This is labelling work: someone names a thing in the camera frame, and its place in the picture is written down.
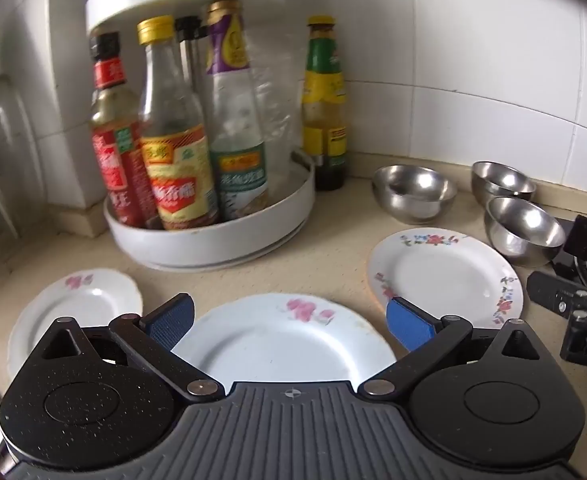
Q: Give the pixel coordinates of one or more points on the floral rim plate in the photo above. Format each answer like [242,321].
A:
[443,280]

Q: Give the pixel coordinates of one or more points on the black cap steel bottle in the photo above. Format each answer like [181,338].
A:
[191,55]

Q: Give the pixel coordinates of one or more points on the stainless steel bowl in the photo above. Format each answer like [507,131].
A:
[498,180]
[523,240]
[413,200]

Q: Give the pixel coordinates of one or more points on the red label sauce bottle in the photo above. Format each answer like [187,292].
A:
[110,160]

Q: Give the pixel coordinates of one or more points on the small pink flower plate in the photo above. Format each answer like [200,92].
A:
[88,305]

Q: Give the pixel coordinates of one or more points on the white two-tier rotating rack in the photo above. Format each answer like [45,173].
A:
[198,255]

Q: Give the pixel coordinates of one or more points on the yellow cap vinegar bottle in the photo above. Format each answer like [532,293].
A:
[178,180]

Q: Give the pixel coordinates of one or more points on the purple neck label bottle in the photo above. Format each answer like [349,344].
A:
[238,170]

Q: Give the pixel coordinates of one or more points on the large pink flower plate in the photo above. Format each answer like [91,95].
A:
[283,350]

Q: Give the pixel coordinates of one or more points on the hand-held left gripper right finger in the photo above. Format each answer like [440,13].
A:
[408,325]

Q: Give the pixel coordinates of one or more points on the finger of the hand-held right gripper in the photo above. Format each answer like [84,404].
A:
[556,292]

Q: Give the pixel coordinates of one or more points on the clear glass lid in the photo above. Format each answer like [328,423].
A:
[10,130]

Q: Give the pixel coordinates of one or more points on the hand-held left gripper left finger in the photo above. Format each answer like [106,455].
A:
[173,317]

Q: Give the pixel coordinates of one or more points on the green yellow label bottle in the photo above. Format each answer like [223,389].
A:
[323,85]

